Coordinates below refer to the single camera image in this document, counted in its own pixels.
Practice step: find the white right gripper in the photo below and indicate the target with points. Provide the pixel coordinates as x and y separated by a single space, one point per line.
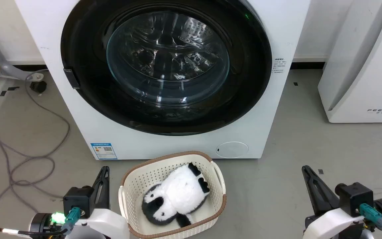
330 224

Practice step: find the round white filter cover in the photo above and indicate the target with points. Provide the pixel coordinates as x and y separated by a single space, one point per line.
232 149

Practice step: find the cream laundry basket brown rim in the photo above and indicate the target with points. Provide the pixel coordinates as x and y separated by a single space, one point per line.
134 186

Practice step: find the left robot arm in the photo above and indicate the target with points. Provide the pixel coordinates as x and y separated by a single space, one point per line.
41 224

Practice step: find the black round washer door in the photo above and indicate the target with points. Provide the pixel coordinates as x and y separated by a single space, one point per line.
88 66

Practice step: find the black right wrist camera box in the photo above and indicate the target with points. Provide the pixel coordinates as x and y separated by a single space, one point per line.
355 197

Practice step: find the black caster wheel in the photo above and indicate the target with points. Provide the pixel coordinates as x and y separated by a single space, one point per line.
38 86

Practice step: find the blue energy label sticker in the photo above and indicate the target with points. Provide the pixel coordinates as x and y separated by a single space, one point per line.
104 151

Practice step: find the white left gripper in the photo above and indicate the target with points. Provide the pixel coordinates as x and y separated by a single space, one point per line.
106 224

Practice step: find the grey metal furniture leg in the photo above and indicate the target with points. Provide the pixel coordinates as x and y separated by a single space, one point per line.
2 61

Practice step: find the small text warning sticker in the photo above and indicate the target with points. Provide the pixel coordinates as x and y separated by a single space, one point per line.
279 65

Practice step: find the white air purifier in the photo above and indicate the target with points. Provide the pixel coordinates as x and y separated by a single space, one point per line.
363 66

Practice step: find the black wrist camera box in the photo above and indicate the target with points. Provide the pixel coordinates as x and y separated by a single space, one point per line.
77 199
355 197

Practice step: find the white front-load washing machine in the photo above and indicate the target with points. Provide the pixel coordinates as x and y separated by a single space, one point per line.
164 146

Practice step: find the black white panda plush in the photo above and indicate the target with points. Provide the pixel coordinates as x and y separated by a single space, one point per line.
181 192

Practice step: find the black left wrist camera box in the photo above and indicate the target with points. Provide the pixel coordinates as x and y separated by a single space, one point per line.
77 199

